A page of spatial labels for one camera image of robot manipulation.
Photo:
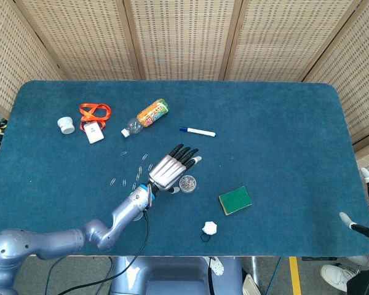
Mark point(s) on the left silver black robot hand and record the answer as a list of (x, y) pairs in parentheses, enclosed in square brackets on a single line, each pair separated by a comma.
[(167, 170)]

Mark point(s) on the silver blue robot base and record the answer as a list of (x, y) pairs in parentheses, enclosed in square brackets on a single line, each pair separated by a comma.
[(172, 276)]

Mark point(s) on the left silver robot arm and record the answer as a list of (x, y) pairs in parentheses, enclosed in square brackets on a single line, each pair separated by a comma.
[(126, 209)]

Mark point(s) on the small clear clip container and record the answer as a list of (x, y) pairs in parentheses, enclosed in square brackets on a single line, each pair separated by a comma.
[(189, 184)]

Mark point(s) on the white marker with blue cap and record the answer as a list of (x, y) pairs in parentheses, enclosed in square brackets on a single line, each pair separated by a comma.
[(200, 132)]

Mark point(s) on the clear bottle with cartoon label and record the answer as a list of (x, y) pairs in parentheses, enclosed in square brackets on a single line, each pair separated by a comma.
[(150, 115)]

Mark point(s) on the black trouser leg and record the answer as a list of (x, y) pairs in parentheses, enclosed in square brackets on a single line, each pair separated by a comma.
[(364, 284)]

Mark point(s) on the white crumpled tissue ball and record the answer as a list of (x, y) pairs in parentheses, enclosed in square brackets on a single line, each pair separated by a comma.
[(209, 228)]

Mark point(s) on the white sneaker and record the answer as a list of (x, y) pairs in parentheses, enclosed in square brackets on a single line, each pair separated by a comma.
[(250, 285), (335, 276)]

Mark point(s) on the yellow sponge with green pad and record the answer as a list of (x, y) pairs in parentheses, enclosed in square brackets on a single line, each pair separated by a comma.
[(235, 199)]

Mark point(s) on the black elastic hair band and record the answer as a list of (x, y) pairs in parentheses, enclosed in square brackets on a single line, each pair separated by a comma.
[(201, 238)]

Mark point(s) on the yellow floor tape strip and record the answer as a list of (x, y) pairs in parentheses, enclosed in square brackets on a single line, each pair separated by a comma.
[(295, 276)]

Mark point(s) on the blue felt table cover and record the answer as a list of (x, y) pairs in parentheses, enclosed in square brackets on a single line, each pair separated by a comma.
[(280, 159)]

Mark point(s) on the small white round jar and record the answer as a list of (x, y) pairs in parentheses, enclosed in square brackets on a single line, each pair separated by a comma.
[(66, 125)]

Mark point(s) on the woven rattan folding screen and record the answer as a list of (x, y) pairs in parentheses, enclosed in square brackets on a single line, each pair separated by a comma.
[(184, 33)]

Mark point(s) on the white perforated bracket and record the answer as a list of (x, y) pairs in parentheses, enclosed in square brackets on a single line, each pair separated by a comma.
[(216, 266)]

